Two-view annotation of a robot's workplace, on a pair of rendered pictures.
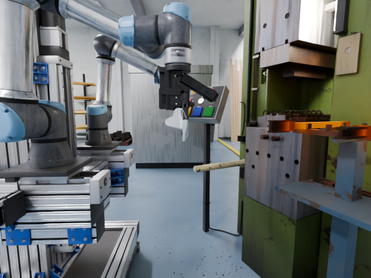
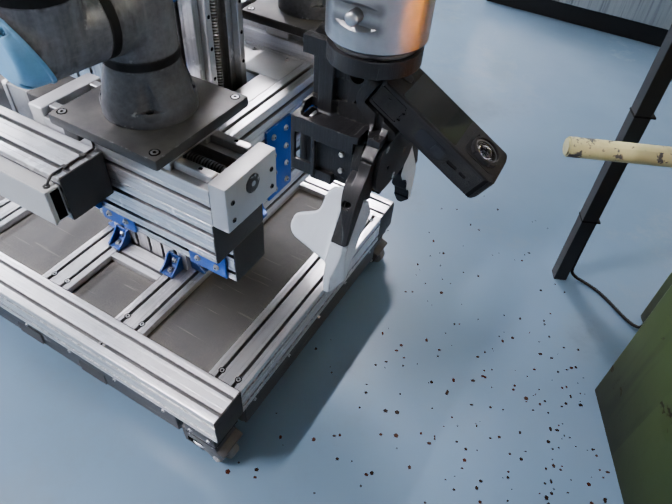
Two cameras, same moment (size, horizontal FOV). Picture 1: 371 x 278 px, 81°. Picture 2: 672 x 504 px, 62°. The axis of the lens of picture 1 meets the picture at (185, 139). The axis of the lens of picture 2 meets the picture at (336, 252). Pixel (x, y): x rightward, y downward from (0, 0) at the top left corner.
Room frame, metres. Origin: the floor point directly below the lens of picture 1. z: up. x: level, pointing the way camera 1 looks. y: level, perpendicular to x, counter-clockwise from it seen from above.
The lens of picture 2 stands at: (0.26, -0.16, 1.32)
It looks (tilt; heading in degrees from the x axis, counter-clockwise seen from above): 45 degrees down; 29
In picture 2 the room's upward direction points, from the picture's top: 5 degrees clockwise
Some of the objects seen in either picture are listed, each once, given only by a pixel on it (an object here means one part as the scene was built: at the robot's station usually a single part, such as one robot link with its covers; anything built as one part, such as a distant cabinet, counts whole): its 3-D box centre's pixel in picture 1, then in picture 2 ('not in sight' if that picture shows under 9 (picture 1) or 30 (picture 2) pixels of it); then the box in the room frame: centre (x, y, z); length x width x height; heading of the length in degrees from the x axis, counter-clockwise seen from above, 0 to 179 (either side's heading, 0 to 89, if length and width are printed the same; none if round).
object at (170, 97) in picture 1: (175, 89); (359, 109); (0.62, 0.03, 1.07); 0.09 x 0.08 x 0.12; 92
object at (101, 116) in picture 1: (97, 116); not in sight; (1.30, 0.53, 0.98); 0.13 x 0.12 x 0.14; 10
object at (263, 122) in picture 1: (294, 119); not in sight; (1.36, -0.68, 0.96); 0.42 x 0.20 x 0.09; 117
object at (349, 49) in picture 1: (348, 55); not in sight; (1.04, -0.75, 1.27); 0.09 x 0.02 x 0.17; 27
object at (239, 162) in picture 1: (221, 165); (666, 156); (1.53, -0.26, 0.62); 0.44 x 0.05 x 0.05; 117
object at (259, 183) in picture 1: (300, 162); not in sight; (1.32, -0.72, 0.69); 0.56 x 0.38 x 0.45; 117
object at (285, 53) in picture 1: (298, 60); not in sight; (1.36, -0.68, 1.32); 0.42 x 0.20 x 0.10; 117
